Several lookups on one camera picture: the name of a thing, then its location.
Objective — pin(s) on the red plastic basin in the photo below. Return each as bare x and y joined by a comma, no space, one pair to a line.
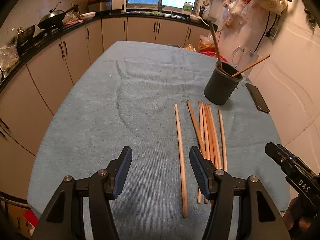
213,54

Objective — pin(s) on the black wok pan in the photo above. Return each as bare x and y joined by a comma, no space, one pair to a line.
54,17

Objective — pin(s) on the steel cooking pot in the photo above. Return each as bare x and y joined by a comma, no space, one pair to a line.
22,35

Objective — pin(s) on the black smartphone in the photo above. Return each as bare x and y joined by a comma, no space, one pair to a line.
257,98

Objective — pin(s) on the wooden chopstick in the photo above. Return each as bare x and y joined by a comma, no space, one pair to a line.
215,44
196,127
217,155
182,165
223,141
251,65
206,135
199,196

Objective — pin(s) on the dark green utensil holder cup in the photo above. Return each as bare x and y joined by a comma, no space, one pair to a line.
222,83

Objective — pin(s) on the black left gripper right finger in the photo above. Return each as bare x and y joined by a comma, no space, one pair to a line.
259,217

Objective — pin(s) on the blue towel table cover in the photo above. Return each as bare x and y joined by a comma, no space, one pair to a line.
131,96

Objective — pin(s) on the green dish soap bottle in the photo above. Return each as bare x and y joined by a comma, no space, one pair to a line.
187,7

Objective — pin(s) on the right hand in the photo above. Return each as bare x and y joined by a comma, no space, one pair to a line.
302,219

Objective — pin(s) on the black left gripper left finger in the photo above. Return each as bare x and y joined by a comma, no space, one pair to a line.
63,215

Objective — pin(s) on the beige kitchen cabinets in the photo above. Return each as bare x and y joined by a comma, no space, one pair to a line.
32,98

